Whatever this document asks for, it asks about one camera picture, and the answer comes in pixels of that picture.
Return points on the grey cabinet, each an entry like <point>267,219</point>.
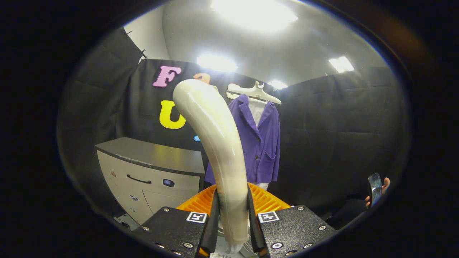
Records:
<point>150,154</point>

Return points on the double ceiling light panel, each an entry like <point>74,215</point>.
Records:
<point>340,64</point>

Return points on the white garment steamer head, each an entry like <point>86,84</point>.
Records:
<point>222,150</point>

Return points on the white plastic hanger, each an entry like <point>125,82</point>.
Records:
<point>256,92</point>

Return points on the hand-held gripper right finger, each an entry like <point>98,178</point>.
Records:
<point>290,229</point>

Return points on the large ceiling light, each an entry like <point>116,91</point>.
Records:
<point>254,14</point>

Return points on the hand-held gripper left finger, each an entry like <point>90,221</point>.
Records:
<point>175,229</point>

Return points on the black smartphone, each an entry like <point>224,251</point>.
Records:
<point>374,188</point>

